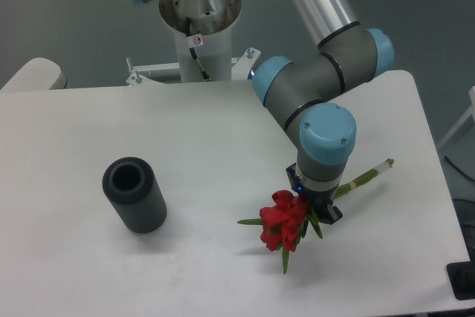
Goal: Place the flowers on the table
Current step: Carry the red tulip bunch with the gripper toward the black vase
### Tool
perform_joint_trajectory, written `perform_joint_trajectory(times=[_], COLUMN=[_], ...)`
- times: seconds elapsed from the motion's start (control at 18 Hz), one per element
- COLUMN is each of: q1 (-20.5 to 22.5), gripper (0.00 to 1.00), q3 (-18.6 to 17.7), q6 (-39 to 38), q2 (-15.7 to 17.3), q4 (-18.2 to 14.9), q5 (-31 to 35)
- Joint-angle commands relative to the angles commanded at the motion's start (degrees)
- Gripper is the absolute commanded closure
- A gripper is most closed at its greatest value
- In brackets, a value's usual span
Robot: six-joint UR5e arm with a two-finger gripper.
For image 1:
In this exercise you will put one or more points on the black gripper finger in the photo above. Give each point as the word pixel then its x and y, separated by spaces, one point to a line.
pixel 327 214

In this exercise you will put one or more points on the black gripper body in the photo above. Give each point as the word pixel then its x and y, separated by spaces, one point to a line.
pixel 319 193

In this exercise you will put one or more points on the red flower bouquet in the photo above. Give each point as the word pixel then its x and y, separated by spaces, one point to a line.
pixel 285 223

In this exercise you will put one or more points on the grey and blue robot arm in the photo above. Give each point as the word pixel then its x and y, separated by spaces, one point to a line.
pixel 299 97

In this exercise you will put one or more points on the black device at table edge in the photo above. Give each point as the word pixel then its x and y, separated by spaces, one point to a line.
pixel 461 276

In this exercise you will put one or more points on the black ribbed cylindrical vase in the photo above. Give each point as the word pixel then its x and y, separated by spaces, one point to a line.
pixel 131 187

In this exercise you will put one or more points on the white chair seat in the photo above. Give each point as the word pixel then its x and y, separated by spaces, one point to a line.
pixel 39 74

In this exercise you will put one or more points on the white frame at right edge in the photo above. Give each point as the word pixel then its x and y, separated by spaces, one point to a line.
pixel 460 128

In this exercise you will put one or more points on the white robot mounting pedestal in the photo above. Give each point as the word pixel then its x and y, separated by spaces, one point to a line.
pixel 202 31

